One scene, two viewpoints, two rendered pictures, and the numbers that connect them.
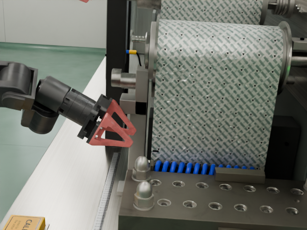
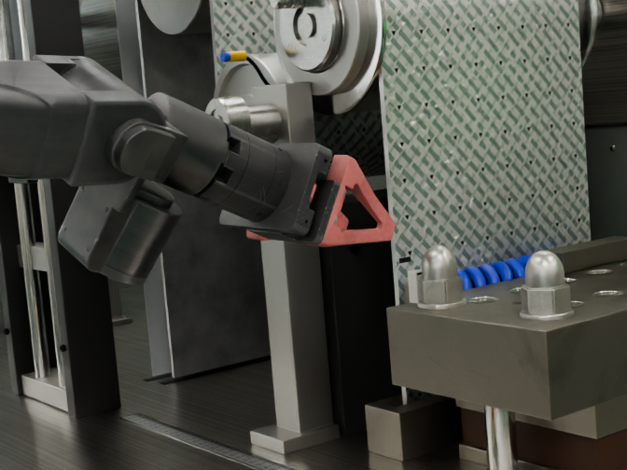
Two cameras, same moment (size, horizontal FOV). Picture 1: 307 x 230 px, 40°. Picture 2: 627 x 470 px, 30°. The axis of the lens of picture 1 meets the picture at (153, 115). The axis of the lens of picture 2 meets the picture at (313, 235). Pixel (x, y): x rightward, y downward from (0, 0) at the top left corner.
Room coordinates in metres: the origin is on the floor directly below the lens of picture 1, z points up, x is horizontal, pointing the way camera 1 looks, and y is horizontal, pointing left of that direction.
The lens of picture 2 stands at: (0.09, 0.61, 1.19)
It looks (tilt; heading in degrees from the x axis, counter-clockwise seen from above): 7 degrees down; 323
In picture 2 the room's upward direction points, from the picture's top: 5 degrees counter-clockwise
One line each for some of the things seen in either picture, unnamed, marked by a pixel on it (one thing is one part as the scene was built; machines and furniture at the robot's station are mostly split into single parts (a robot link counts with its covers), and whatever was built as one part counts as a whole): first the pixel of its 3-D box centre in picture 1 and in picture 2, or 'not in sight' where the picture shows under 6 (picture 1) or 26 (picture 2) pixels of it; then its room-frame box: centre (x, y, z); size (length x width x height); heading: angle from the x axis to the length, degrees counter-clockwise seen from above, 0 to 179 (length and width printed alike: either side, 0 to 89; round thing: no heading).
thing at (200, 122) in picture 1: (211, 127); (493, 173); (0.79, -0.12, 1.11); 0.23 x 0.01 x 0.18; 89
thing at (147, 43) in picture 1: (150, 50); (314, 25); (0.86, 0.01, 1.25); 0.07 x 0.02 x 0.07; 179
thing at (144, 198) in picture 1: (144, 193); (545, 283); (0.63, 0.01, 1.05); 0.04 x 0.04 x 0.04
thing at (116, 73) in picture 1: (116, 77); (227, 121); (0.89, 0.08, 1.18); 0.04 x 0.02 x 0.04; 179
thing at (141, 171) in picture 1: (141, 167); (439, 274); (0.73, 0.02, 1.05); 0.04 x 0.04 x 0.04
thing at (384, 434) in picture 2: not in sight; (507, 394); (0.79, -0.12, 0.92); 0.28 x 0.04 x 0.04; 89
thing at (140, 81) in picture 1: (131, 132); (278, 267); (0.89, 0.05, 1.05); 0.06 x 0.05 x 0.31; 89
